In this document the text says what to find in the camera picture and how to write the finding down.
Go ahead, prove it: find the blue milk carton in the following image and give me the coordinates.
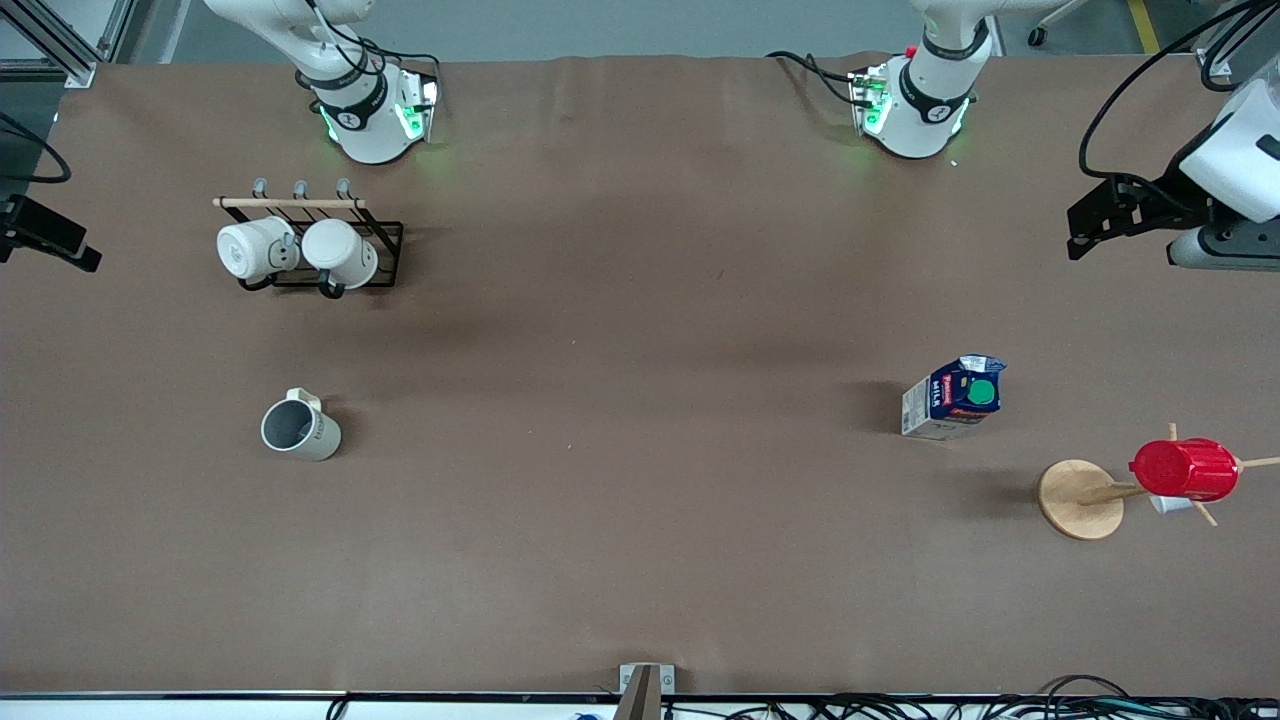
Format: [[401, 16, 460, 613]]
[[900, 354, 1007, 442]]

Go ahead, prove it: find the white mug with grey interior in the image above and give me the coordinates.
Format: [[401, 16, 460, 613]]
[[260, 388, 343, 463]]

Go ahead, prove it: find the red plastic cup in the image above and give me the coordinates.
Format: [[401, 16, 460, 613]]
[[1129, 438, 1242, 503]]

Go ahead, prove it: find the white mug with printed logo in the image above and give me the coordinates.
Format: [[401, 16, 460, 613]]
[[216, 216, 301, 284]]

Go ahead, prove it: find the office chair caster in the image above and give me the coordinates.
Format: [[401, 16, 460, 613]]
[[1026, 0, 1086, 48]]

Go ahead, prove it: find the wooden mug tree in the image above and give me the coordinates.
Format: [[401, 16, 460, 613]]
[[1037, 422, 1280, 542]]

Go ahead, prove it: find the plain white mug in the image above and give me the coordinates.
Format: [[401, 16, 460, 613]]
[[301, 218, 380, 291]]

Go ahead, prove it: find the aluminium frame profile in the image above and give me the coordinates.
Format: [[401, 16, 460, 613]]
[[0, 0, 138, 90]]

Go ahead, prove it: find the black wire mug rack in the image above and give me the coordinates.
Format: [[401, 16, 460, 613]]
[[212, 178, 405, 300]]

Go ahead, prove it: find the black base power cable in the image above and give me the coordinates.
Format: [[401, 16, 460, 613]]
[[765, 50, 863, 107]]

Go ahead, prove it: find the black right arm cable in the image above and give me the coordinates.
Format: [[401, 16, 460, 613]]
[[300, 0, 443, 101]]

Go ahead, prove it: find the black cable bundle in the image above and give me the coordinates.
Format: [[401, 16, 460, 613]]
[[660, 674, 1280, 720]]

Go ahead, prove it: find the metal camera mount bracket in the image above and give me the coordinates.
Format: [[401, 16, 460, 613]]
[[613, 662, 677, 720]]

